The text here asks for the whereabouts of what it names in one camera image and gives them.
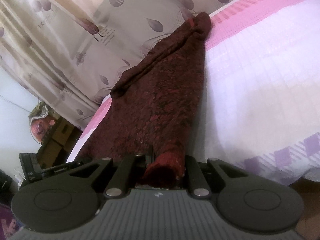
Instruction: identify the dark wooden furniture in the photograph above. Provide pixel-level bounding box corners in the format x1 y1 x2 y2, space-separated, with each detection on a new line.
36 117 82 168

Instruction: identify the beige leaf print curtain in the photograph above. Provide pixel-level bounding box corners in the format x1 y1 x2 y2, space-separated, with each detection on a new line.
1 0 232 129

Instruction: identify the floral cloth bundle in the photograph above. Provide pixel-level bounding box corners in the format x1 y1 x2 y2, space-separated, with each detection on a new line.
29 102 61 144

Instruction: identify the dark red fuzzy garment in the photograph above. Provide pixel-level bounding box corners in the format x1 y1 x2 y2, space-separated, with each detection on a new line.
77 12 212 188

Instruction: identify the pink white bed sheet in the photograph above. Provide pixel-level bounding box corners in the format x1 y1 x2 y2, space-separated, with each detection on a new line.
68 0 319 185

